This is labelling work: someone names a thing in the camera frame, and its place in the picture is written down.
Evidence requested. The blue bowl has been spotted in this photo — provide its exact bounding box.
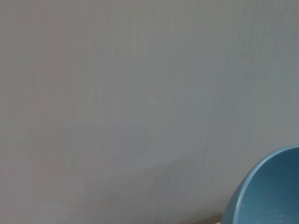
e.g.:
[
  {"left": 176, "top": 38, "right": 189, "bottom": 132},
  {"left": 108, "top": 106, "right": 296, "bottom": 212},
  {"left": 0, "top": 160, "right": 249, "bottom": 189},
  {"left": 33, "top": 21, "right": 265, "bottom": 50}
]
[{"left": 221, "top": 144, "right": 299, "bottom": 224}]

